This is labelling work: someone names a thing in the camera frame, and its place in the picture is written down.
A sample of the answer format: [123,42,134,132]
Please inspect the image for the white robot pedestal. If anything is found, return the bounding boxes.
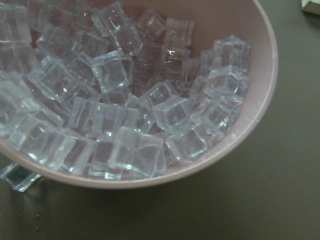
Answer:
[301,0,320,15]

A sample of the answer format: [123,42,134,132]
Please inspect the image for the fallen ice cube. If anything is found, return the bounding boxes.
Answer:
[0,163,42,193]

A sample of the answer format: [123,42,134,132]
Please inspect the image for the ice cubes in bowl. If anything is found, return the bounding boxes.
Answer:
[0,0,251,181]

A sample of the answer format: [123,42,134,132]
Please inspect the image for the pink bowl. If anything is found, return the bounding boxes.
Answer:
[0,0,278,192]

